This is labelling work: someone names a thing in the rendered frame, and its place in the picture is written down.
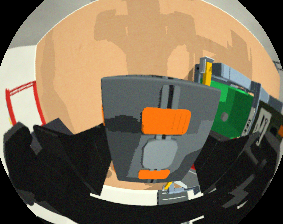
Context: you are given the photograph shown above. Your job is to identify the yellow bar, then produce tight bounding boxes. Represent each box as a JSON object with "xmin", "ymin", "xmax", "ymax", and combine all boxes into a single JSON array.
[{"xmin": 164, "ymin": 62, "xmax": 212, "ymax": 189}]

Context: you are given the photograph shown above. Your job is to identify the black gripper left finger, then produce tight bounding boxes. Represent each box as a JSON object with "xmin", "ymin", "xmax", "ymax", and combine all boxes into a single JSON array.
[{"xmin": 33, "ymin": 123, "xmax": 112, "ymax": 196}]

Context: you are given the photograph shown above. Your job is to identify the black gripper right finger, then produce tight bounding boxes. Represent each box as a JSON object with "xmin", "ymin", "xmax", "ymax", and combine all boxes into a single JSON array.
[{"xmin": 194, "ymin": 130, "xmax": 260, "ymax": 194}]

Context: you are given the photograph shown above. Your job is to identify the grey round disc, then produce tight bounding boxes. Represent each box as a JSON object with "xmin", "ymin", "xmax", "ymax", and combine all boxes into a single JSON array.
[{"xmin": 221, "ymin": 112, "xmax": 228, "ymax": 122}]

